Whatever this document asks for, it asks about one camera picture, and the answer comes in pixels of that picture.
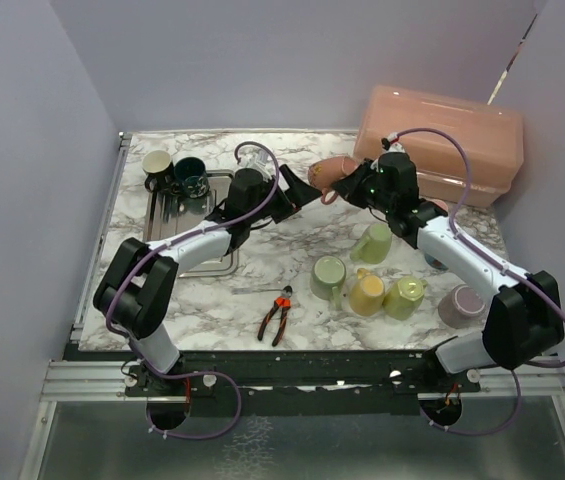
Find pink terracotta mug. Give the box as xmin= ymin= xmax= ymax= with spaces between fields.
xmin=307 ymin=155 xmax=360 ymax=205

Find steel tray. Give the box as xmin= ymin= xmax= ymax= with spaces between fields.
xmin=143 ymin=169 xmax=239 ymax=277

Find purple cable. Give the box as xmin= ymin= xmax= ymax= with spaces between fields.
xmin=103 ymin=141 xmax=280 ymax=441
xmin=391 ymin=127 xmax=565 ymax=436

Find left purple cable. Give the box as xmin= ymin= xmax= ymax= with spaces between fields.
xmin=103 ymin=141 xmax=280 ymax=441

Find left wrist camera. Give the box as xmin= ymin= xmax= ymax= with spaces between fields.
xmin=240 ymin=150 xmax=269 ymax=176

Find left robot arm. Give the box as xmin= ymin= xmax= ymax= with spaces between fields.
xmin=93 ymin=165 xmax=321 ymax=395

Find aluminium rail frame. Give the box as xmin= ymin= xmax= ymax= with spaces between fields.
xmin=39 ymin=358 xmax=138 ymax=403

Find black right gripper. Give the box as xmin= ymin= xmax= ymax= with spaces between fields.
xmin=332 ymin=158 xmax=394 ymax=214

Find orange black pliers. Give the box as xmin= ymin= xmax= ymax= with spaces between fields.
xmin=256 ymin=284 xmax=295 ymax=348

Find sage green mug upright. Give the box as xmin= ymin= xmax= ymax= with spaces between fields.
xmin=310 ymin=255 xmax=346 ymax=309

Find dark teal mug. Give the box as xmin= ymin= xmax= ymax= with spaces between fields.
xmin=172 ymin=157 xmax=210 ymax=199

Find clear handle screwdriver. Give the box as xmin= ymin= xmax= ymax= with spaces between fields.
xmin=231 ymin=286 xmax=283 ymax=295

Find lime green faceted mug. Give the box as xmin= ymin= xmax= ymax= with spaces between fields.
xmin=383 ymin=275 xmax=428 ymax=320

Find pink and blue mug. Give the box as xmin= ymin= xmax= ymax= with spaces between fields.
xmin=423 ymin=198 xmax=450 ymax=272

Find pink plastic storage box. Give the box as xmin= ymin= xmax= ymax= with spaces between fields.
xmin=353 ymin=86 xmax=524 ymax=208

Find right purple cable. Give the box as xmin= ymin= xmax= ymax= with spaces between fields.
xmin=391 ymin=127 xmax=565 ymax=436

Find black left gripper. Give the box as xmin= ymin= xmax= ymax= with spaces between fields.
xmin=246 ymin=163 xmax=319 ymax=224

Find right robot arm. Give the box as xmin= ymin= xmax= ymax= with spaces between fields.
xmin=329 ymin=152 xmax=565 ymax=391

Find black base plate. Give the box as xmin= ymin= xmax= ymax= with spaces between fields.
xmin=118 ymin=350 xmax=480 ymax=417

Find mauve purple mug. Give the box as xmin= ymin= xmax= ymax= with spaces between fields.
xmin=437 ymin=285 xmax=487 ymax=329

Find yellow mug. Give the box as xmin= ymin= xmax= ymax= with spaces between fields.
xmin=348 ymin=268 xmax=385 ymax=317

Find light green mug lying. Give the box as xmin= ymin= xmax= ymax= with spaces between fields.
xmin=350 ymin=223 xmax=393 ymax=264

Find black mug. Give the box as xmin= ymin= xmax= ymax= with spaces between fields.
xmin=141 ymin=150 xmax=176 ymax=195

